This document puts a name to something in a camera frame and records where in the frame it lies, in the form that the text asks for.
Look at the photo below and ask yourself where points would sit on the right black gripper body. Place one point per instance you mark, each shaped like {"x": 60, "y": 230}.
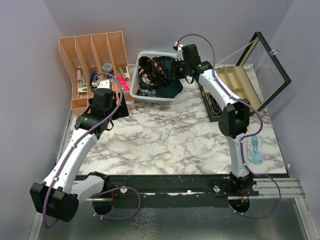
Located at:
{"x": 182, "y": 68}

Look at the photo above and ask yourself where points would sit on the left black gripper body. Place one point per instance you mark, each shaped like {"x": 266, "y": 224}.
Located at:
{"x": 92, "y": 101}

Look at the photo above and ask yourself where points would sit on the dark green tie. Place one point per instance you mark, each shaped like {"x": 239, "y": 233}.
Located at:
{"x": 168, "y": 88}

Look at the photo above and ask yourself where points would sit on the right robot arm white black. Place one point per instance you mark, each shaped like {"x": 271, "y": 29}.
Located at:
{"x": 235, "y": 117}

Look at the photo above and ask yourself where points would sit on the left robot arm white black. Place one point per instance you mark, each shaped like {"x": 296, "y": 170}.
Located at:
{"x": 57, "y": 197}

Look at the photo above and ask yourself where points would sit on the pile of patterned ties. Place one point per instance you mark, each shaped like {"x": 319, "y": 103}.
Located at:
{"x": 150, "y": 71}

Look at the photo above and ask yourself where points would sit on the pink highlighter marker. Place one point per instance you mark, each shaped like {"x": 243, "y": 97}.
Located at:
{"x": 123, "y": 83}

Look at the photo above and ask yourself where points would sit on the white plastic basket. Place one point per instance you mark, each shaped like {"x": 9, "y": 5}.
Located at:
{"x": 134, "y": 84}

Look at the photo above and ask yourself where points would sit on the blue round tin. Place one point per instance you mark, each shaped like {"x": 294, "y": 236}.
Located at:
{"x": 107, "y": 67}

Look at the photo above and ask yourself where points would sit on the orange desk file organizer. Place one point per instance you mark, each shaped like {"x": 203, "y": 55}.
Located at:
{"x": 84, "y": 55}

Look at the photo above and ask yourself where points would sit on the rolled patterned tie in box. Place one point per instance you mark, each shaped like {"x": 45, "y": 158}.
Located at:
{"x": 214, "y": 106}

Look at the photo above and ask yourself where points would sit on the black tie storage box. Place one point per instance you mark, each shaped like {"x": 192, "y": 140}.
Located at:
{"x": 254, "y": 72}

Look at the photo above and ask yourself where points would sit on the light blue scissors package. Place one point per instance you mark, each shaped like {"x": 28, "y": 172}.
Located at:
{"x": 254, "y": 150}

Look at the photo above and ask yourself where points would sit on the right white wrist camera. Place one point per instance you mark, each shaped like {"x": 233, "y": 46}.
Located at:
{"x": 179, "y": 51}

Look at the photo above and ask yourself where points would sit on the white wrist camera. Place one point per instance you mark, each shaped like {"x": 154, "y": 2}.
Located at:
{"x": 102, "y": 84}
{"x": 179, "y": 51}

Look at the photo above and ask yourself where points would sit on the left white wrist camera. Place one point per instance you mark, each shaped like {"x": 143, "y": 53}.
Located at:
{"x": 102, "y": 84}

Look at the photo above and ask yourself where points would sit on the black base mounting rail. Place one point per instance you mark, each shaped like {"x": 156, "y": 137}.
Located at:
{"x": 172, "y": 191}

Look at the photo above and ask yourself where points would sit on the aluminium frame rail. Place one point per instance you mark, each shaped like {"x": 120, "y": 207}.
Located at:
{"x": 264, "y": 188}

